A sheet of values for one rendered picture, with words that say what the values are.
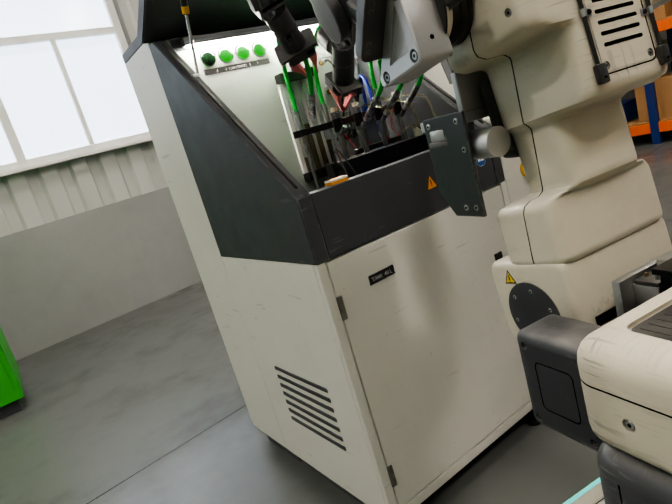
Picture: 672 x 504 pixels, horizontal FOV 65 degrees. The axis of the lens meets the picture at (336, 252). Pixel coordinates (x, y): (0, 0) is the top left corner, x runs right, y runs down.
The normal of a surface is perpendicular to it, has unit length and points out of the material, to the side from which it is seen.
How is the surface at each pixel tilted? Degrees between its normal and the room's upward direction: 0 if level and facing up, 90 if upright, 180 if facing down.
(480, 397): 90
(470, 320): 90
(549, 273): 90
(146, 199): 90
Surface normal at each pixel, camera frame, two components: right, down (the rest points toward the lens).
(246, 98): 0.56, 0.03
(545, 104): -0.87, 0.34
